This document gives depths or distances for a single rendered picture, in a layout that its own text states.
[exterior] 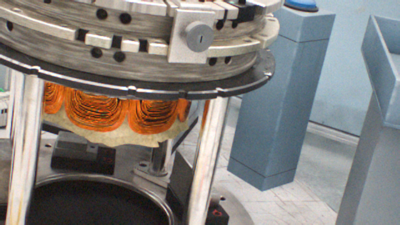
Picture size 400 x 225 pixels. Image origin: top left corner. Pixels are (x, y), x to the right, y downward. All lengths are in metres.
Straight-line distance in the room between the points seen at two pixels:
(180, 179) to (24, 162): 0.23
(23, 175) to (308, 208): 0.44
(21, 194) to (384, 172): 0.36
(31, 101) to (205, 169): 0.19
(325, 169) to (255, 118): 2.10
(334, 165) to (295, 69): 2.21
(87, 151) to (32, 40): 0.31
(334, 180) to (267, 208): 2.05
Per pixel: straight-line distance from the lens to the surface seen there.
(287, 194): 1.08
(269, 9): 0.72
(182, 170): 0.90
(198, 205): 0.80
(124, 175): 0.99
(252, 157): 1.06
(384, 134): 0.78
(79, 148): 0.98
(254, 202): 1.03
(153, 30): 0.67
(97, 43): 0.65
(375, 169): 0.80
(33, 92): 0.72
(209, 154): 0.77
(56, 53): 0.69
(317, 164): 3.17
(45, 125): 1.13
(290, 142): 1.07
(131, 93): 0.66
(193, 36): 0.64
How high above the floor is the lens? 1.25
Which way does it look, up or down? 21 degrees down
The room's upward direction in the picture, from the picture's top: 11 degrees clockwise
